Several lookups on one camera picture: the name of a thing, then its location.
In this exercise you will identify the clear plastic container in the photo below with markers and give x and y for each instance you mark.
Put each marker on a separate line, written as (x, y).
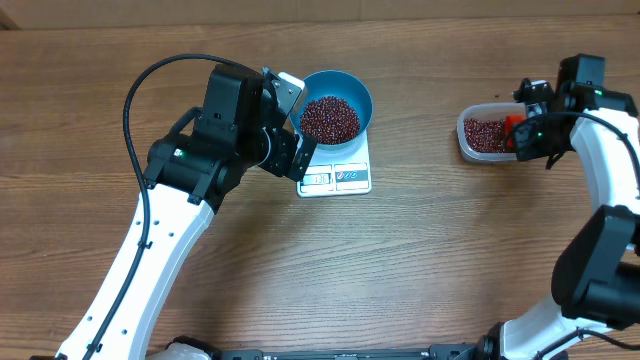
(485, 112)

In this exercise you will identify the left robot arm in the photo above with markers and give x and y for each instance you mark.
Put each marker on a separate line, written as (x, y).
(189, 171)

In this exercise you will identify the red adzuki beans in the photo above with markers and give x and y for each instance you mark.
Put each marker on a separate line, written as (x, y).
(332, 121)

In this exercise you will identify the white digital kitchen scale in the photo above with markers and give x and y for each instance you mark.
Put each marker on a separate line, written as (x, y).
(338, 170)

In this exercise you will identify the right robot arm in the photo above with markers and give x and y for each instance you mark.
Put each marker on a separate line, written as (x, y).
(593, 292)

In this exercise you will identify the red scoop with blue handle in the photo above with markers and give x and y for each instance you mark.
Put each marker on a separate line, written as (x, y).
(511, 121)

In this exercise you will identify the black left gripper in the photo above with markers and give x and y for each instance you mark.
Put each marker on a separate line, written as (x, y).
(298, 157)

